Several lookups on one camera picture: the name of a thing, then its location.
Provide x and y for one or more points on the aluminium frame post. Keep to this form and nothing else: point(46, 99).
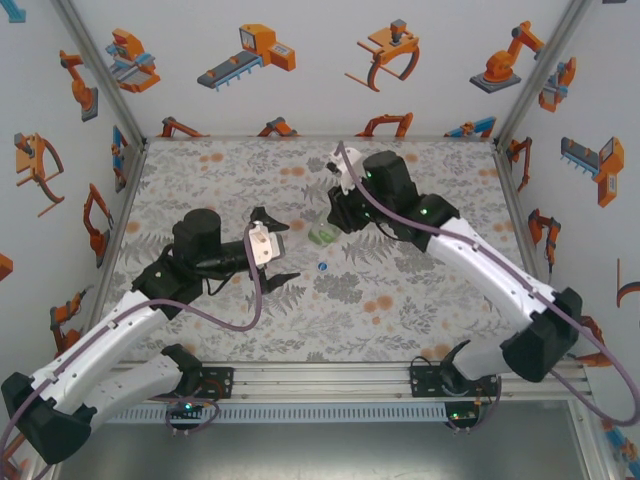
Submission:
point(100, 75)
point(540, 75)
point(592, 440)

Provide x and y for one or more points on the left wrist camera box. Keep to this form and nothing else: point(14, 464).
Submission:
point(265, 245)

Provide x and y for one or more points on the aluminium front rail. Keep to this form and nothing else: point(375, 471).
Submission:
point(320, 382)

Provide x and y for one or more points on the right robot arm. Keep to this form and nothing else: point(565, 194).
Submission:
point(480, 270)

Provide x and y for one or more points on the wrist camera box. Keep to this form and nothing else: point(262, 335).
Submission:
point(350, 162)
point(265, 245)

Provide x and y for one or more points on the green tinted plastic bottle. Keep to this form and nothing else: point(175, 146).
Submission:
point(322, 235)

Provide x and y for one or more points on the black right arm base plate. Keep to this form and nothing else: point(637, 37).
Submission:
point(422, 382)

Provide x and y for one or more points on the aluminium back rail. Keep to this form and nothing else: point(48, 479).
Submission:
point(250, 137)

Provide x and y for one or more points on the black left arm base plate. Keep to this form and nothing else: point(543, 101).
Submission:
point(222, 382)

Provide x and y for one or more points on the floral patterned table mat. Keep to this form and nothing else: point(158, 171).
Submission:
point(300, 330)

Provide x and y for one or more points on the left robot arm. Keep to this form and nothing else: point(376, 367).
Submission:
point(100, 345)

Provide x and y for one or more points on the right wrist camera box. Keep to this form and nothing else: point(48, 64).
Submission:
point(350, 162)

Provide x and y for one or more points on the aluminium side rail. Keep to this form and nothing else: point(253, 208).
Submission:
point(505, 170)
point(131, 170)

